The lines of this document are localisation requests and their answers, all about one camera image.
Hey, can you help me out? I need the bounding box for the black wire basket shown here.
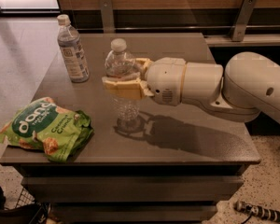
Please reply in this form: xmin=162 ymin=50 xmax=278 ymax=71
xmin=15 ymin=189 xmax=48 ymax=224

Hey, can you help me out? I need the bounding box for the grey drawer cabinet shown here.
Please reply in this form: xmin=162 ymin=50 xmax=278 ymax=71
xmin=0 ymin=34 xmax=260 ymax=224

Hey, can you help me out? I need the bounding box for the metal wall bracket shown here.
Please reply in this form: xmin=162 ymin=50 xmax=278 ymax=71
xmin=230 ymin=0 xmax=258 ymax=42
xmin=99 ymin=0 xmax=115 ymax=33

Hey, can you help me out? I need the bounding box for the left metal wall bracket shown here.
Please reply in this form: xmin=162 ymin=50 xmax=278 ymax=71
xmin=99 ymin=0 xmax=115 ymax=33

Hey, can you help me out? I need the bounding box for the black white striped tool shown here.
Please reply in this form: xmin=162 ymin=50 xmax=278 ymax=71
xmin=233 ymin=201 xmax=280 ymax=223

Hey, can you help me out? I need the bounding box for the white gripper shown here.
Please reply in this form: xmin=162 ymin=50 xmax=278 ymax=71
xmin=102 ymin=57 xmax=186 ymax=106

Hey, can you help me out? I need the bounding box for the clear water bottle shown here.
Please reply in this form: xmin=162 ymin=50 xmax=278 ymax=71
xmin=105 ymin=38 xmax=140 ymax=133

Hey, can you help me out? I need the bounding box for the blue labelled drink bottle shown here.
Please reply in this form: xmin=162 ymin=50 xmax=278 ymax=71
xmin=57 ymin=14 xmax=90 ymax=83

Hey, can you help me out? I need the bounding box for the green rice chip bag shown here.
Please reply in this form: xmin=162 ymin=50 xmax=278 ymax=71
xmin=0 ymin=97 xmax=93 ymax=162

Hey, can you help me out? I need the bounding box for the right metal wall bracket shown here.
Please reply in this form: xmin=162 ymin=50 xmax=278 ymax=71
xmin=230 ymin=0 xmax=258 ymax=42

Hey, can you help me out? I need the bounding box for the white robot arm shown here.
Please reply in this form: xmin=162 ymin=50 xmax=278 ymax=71
xmin=102 ymin=52 xmax=280 ymax=124

